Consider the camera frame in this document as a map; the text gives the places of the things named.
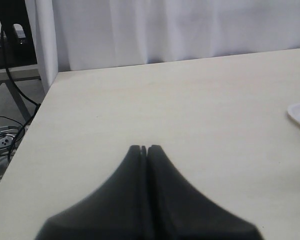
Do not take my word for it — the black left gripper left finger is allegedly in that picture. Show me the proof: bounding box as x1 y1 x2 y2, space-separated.
36 145 150 240

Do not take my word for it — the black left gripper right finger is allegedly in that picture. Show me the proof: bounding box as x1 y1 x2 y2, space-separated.
146 145 263 240

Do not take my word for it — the white power strip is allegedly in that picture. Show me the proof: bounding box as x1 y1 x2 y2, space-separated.
0 125 20 151

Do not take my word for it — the grey side table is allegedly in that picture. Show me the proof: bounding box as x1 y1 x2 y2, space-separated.
0 64 41 121

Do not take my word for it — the white backdrop curtain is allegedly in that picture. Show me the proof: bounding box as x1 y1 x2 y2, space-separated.
25 0 300 91

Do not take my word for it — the black monitor stand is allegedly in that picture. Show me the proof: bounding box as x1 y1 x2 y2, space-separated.
0 0 37 68

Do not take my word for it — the black hanging cable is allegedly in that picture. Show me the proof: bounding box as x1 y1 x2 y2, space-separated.
0 23 41 163

